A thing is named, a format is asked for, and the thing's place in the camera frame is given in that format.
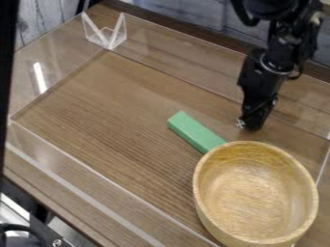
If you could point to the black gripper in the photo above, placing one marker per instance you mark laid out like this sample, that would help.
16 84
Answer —
263 72

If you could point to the green rectangular block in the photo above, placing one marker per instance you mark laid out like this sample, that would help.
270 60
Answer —
193 132

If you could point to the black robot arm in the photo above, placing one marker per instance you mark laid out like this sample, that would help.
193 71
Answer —
295 20

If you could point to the wooden bowl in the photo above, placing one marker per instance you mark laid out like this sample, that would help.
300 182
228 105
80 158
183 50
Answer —
255 195

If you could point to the clear acrylic tray wall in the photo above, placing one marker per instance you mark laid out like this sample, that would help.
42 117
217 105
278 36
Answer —
89 149

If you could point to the clear acrylic corner bracket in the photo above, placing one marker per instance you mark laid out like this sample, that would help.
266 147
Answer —
105 37

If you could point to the black metal bracket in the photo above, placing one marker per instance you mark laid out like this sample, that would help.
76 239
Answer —
52 238

